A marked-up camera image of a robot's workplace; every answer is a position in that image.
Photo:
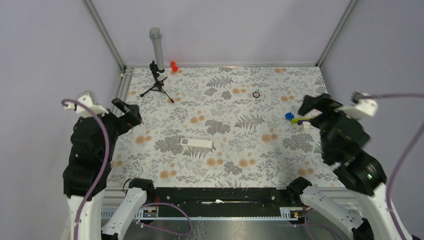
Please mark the beige wooden block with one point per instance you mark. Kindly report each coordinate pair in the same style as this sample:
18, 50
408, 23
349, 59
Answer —
306, 125

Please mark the grey microphone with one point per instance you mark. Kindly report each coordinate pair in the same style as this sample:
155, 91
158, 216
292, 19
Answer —
156, 38

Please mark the white remote control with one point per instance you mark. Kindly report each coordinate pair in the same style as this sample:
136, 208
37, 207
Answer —
196, 143

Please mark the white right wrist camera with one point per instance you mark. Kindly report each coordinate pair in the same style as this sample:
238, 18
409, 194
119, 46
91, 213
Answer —
363, 107

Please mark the yellow green toy piece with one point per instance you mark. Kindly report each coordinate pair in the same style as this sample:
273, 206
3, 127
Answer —
296, 120

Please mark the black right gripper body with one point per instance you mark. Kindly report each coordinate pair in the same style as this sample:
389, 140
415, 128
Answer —
327, 106

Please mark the aluminium frame post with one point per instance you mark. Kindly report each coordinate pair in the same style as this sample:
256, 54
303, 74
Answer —
92, 10
335, 34

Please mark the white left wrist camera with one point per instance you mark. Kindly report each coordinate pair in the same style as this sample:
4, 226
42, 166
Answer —
85, 105

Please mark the aluminium frame post right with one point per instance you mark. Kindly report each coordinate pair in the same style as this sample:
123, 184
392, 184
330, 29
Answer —
335, 34

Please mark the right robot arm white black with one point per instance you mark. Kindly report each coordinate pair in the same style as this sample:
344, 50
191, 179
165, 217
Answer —
342, 140

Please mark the floral patterned table mat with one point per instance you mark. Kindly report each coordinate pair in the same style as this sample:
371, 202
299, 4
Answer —
242, 110

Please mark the purple toy piece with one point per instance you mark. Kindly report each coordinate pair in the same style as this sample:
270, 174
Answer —
300, 123

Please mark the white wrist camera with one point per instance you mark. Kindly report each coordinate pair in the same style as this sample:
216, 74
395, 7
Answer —
85, 105
363, 107

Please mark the aluminium frame post left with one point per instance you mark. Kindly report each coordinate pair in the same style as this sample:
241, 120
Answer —
92, 10

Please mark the small orange red block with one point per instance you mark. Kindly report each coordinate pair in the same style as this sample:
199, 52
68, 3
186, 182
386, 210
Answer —
174, 66

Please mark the blue plastic toy piece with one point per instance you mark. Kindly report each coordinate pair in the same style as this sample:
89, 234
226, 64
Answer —
289, 116

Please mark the slotted metal cable rail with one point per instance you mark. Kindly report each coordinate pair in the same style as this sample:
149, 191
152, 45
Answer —
261, 214

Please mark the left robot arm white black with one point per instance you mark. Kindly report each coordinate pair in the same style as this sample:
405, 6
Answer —
85, 178

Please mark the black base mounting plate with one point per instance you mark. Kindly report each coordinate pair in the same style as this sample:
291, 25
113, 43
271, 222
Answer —
222, 200

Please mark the black mini tripod stand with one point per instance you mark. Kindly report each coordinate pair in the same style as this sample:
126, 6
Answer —
159, 84

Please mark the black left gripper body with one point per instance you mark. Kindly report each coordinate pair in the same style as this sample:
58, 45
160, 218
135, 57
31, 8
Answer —
125, 122

